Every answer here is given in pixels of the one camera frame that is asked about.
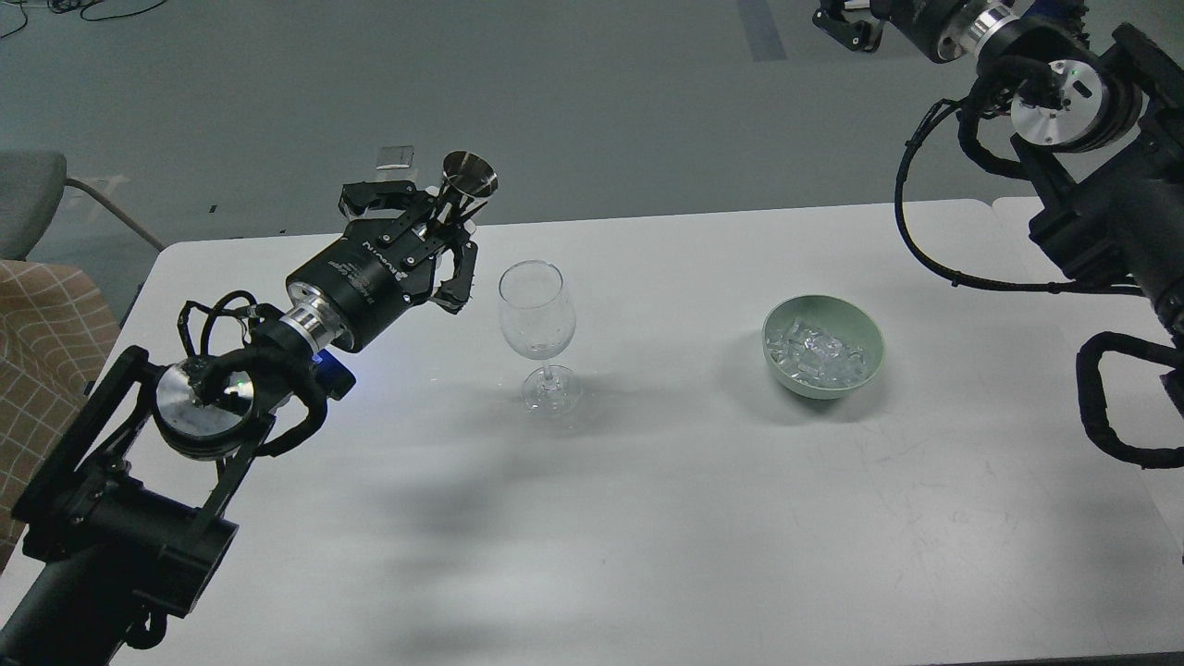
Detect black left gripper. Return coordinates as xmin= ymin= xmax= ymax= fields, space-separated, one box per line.
xmin=285 ymin=180 xmax=478 ymax=353

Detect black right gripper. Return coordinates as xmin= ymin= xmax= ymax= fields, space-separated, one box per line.
xmin=813 ymin=1 xmax=1014 ymax=64

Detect steel cocktail jigger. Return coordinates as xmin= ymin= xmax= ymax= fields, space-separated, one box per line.
xmin=427 ymin=149 xmax=500 ymax=235

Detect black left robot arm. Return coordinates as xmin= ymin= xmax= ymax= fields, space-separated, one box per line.
xmin=4 ymin=174 xmax=498 ymax=665

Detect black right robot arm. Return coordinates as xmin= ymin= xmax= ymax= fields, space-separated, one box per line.
xmin=811 ymin=1 xmax=1183 ymax=470

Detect clear wine glass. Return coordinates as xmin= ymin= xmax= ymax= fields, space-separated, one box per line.
xmin=498 ymin=260 xmax=583 ymax=416

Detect pile of ice cubes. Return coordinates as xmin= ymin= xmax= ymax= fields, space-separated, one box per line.
xmin=764 ymin=316 xmax=871 ymax=389

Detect metal floor plate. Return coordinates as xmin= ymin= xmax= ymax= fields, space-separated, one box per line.
xmin=374 ymin=145 xmax=416 ymax=169

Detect green bowl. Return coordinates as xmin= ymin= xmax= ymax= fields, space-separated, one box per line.
xmin=761 ymin=294 xmax=884 ymax=401

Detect grey chair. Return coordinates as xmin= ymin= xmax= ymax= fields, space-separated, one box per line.
xmin=1 ymin=149 xmax=167 ymax=261

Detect black floor cables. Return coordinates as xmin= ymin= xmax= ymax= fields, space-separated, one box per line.
xmin=0 ymin=0 xmax=169 ymax=40

